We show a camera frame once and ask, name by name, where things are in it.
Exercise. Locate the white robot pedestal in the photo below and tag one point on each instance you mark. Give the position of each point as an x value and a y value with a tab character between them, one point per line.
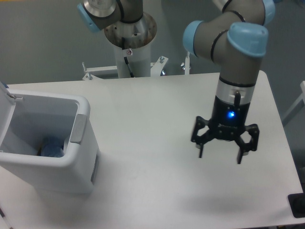
132	46

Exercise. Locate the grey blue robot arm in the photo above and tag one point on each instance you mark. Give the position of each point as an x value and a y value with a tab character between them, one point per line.
236	40

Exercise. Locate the black clamp at table corner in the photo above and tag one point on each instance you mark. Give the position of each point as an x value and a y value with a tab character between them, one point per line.
297	204

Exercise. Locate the white frame at right edge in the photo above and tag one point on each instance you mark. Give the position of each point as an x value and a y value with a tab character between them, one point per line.
296	106

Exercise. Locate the white trash can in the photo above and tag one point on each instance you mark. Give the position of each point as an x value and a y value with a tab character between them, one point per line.
26	118

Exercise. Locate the clear plastic bottle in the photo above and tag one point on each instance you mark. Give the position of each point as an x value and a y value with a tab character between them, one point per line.
52	147

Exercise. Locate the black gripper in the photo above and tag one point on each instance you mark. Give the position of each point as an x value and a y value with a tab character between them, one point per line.
227	123

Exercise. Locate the white metal frame bracket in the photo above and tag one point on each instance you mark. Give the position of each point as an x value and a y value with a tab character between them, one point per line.
106	72

